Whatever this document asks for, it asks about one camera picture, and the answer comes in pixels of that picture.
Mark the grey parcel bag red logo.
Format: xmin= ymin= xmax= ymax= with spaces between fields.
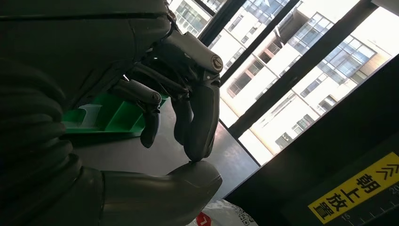
xmin=187 ymin=199 xmax=259 ymax=226

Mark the green plastic crate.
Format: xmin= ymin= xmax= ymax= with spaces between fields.
xmin=62 ymin=93 xmax=169 ymax=137

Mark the white roller blind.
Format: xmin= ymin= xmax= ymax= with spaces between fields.
xmin=371 ymin=0 xmax=399 ymax=17

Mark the dark window frame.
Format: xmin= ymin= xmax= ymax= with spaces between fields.
xmin=168 ymin=0 xmax=379 ymax=167

